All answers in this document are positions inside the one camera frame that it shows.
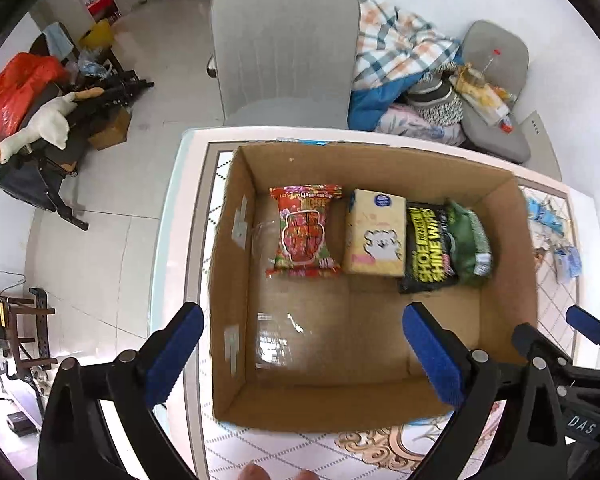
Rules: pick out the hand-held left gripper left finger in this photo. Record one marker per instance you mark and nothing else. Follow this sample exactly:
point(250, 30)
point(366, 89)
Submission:
point(175, 350)

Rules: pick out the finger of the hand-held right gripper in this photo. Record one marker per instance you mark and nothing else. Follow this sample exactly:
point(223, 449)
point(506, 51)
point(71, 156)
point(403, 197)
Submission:
point(527, 340)
point(585, 317)

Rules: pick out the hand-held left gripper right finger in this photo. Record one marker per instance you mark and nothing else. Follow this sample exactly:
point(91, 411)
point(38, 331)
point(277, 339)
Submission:
point(432, 355)

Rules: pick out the brown cardboard box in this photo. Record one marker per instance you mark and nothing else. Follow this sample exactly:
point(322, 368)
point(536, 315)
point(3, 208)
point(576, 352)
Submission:
point(330, 335)

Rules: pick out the person's left hand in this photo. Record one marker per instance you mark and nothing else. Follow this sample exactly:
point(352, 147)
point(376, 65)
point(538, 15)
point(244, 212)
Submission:
point(255, 472)

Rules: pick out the blue small packet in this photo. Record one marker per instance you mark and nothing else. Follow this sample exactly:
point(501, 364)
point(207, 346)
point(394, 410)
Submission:
point(545, 215)
point(567, 262)

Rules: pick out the black wipes packet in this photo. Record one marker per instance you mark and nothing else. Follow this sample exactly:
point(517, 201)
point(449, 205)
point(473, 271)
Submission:
point(427, 250)

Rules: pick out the green packet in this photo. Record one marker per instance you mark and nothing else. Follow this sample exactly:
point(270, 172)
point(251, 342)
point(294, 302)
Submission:
point(470, 240)

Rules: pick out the yellow tissue pack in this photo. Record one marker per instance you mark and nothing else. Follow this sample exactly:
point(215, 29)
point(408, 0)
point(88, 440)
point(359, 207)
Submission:
point(375, 235)

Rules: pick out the dark wooden chair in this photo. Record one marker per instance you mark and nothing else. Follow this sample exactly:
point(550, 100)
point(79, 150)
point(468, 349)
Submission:
point(15, 320)

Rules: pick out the small black device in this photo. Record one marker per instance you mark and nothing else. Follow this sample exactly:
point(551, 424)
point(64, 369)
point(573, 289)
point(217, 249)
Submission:
point(20, 422)

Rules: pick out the red snack packet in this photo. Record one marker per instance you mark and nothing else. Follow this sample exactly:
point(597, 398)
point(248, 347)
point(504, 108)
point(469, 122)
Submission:
point(305, 232)

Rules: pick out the black folding stand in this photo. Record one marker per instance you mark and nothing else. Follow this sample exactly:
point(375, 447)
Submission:
point(35, 180)

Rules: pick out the small cardboard box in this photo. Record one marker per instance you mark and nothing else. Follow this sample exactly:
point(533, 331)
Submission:
point(111, 130)

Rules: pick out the pink floral pillow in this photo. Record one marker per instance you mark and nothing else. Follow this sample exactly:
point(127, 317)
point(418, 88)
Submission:
point(420, 122)

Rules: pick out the yellow snack packet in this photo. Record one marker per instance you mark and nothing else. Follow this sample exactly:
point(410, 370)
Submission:
point(485, 92)

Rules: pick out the black and white patterned cloth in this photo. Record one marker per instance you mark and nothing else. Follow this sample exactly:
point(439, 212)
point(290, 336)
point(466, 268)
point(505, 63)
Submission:
point(437, 100)

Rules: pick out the white goose plush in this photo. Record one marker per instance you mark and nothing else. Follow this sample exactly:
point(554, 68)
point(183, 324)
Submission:
point(45, 122)

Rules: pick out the black tripod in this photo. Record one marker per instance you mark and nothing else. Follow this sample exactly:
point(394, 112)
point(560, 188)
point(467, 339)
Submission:
point(110, 90)

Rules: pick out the grey seat cushion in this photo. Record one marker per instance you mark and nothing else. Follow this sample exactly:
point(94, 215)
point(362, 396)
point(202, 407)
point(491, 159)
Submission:
point(500, 50)

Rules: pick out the orange plastic bag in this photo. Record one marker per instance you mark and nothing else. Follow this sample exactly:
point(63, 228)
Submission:
point(15, 90)

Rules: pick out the plaid blanket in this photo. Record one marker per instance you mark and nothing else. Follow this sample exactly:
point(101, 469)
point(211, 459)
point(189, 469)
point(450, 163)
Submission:
point(400, 40)

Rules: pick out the grey chair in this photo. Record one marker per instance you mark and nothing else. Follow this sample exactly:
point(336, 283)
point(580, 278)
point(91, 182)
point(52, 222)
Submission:
point(285, 45)

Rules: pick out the yellow bag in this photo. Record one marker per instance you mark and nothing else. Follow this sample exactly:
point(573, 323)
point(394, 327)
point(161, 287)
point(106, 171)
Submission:
point(97, 35)

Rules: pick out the light blue cloth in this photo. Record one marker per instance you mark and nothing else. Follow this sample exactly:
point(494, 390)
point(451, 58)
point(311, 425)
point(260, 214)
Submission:
point(60, 40)

